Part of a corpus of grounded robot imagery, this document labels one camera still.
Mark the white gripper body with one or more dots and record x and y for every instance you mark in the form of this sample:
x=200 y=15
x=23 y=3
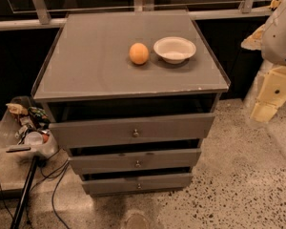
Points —
x=278 y=37

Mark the grey top drawer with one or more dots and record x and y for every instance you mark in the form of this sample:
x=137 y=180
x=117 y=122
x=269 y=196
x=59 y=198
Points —
x=107 y=132

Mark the grey drawer cabinet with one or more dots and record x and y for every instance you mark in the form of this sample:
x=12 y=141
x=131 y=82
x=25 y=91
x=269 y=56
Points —
x=90 y=76

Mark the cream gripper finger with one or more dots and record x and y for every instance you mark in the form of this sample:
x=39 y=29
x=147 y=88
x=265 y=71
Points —
x=263 y=112

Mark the green snack bag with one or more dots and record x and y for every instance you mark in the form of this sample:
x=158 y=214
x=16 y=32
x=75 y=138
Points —
x=38 y=115

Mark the white cup in bin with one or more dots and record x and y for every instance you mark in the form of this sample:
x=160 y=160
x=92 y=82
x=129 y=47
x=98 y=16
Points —
x=33 y=138

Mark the metal window railing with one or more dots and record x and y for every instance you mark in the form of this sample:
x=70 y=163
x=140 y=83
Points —
x=117 y=7

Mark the tan crumpled item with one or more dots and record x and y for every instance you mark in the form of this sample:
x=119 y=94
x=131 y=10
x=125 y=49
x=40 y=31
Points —
x=17 y=109

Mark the black stand pole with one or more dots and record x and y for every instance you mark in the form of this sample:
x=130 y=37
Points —
x=24 y=194

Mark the white paper bowl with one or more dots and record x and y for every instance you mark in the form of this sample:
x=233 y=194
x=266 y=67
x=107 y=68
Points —
x=174 y=50

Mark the orange fruit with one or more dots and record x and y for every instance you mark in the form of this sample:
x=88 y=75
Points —
x=139 y=53

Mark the yellow object on ledge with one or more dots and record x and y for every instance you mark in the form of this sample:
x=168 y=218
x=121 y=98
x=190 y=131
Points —
x=274 y=4

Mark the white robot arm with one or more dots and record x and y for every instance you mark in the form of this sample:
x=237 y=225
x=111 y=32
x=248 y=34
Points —
x=270 y=39

